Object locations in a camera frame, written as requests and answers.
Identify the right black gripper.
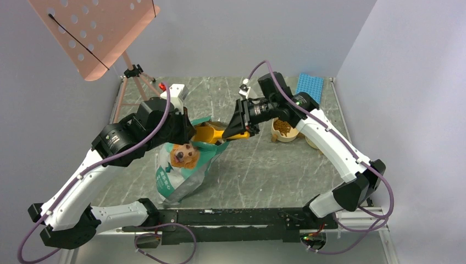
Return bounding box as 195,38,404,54
223,97,278,140

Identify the orange plastic scoop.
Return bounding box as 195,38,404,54
192,126,250,144

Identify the green dog food bag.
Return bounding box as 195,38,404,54
155,116,231,206

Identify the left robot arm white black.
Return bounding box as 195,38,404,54
28,97,195,249

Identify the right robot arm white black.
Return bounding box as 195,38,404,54
222,72,386,229

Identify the cream pet bowl left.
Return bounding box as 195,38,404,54
271,118,299,142

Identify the cream pet bowl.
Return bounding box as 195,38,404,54
305,137,320,151
271,118,299,142

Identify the cream pet bowl right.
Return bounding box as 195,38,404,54
305,137,320,151

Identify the blue perforated tray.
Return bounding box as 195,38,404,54
296,73,324,104

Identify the pink perforated music stand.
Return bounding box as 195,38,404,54
29,0,160,122

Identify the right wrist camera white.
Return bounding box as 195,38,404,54
238,78,257,100

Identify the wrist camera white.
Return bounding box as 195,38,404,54
238,78,257,100
160,84,188,113

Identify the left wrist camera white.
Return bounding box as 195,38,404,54
160,84,188,113

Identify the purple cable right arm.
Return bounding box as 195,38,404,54
247,59,395,233

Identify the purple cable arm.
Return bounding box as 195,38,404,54
247,59,395,233
17,81,172,264

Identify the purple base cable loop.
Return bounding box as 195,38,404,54
134,223,197,264

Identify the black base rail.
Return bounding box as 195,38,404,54
121,207,339,245

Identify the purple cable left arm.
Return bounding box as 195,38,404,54
17,81,172,264

